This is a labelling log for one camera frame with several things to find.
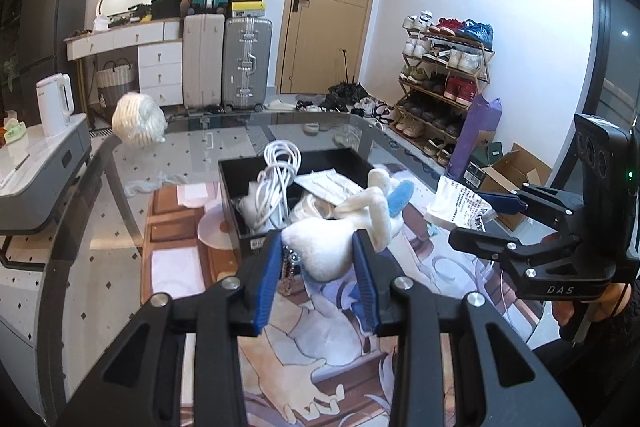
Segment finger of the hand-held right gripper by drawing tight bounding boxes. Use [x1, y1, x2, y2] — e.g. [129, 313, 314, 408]
[448, 226, 582, 269]
[471, 183, 585, 229]

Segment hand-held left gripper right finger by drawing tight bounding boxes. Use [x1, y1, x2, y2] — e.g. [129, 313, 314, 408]
[351, 229, 556, 427]

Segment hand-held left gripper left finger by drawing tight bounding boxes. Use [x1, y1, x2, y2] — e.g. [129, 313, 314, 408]
[57, 229, 286, 427]

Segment printed plastic packet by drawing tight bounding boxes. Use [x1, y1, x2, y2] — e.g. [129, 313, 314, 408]
[424, 177, 496, 233]

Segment white plush toy blue ears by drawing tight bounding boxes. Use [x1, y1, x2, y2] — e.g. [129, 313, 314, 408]
[280, 167, 415, 303]

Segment white rope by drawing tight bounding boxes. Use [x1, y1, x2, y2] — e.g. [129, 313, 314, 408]
[291, 196, 337, 222]

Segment black cardboard box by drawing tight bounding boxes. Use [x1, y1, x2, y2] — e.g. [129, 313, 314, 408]
[218, 147, 401, 263]

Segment white cable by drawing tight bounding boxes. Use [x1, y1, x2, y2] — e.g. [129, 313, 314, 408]
[256, 141, 304, 229]

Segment person's right forearm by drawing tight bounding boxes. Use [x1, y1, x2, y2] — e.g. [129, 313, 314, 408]
[530, 307, 640, 427]

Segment person's right hand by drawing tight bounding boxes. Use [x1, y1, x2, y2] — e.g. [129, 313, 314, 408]
[554, 279, 632, 329]

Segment open cardboard box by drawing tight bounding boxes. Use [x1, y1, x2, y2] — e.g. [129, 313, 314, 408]
[480, 143, 553, 230]

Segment dark green box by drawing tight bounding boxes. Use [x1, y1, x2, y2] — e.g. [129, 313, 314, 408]
[470, 142, 506, 172]

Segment purple yoga mat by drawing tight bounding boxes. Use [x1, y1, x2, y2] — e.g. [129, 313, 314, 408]
[446, 94, 502, 182]

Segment printed cartoon table mat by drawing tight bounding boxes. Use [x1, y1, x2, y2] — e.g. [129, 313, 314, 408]
[142, 167, 551, 427]

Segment white crumpled cloth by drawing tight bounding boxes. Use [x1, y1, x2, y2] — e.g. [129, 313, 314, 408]
[124, 172, 186, 198]

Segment dark glass door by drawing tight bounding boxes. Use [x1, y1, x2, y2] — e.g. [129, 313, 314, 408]
[582, 0, 640, 132]

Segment shoe rack with shoes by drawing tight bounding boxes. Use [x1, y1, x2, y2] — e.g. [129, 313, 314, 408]
[392, 11, 495, 162]

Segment pile of scattered sneakers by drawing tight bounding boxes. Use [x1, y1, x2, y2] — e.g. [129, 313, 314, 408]
[295, 94, 401, 124]

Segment black umbrella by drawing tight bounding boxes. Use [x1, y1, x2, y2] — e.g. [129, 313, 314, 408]
[320, 48, 371, 110]

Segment white yarn bundle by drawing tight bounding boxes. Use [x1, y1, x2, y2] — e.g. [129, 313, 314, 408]
[111, 92, 168, 148]

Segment silver suitcase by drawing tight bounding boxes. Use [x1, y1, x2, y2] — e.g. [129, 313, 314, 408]
[221, 17, 274, 110]

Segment beige suitcase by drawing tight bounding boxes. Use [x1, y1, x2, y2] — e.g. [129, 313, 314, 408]
[182, 13, 226, 108]

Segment white dresser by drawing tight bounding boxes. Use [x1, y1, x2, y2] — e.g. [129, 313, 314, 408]
[65, 19, 185, 108]

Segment grey side cabinet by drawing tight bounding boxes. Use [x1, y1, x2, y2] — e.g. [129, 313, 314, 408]
[0, 113, 93, 269]

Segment wicker basket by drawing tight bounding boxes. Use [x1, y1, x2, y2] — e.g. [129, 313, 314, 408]
[95, 61, 137, 108]

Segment tan wooden door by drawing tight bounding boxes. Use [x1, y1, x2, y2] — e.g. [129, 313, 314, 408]
[274, 0, 386, 96]

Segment white pen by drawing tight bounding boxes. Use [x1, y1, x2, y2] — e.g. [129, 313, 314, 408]
[0, 154, 32, 188]

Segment white electric kettle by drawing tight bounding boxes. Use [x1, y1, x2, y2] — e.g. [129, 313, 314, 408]
[36, 73, 76, 138]

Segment black bag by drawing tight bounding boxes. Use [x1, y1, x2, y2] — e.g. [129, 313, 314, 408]
[150, 0, 182, 20]

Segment green and white small item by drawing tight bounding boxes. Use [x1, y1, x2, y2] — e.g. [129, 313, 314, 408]
[0, 117, 27, 144]

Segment grey refrigerator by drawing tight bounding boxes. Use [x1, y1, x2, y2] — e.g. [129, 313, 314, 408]
[20, 0, 92, 118]

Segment dark glass cabinet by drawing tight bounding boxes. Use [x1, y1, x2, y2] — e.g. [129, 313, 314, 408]
[0, 0, 31, 118]

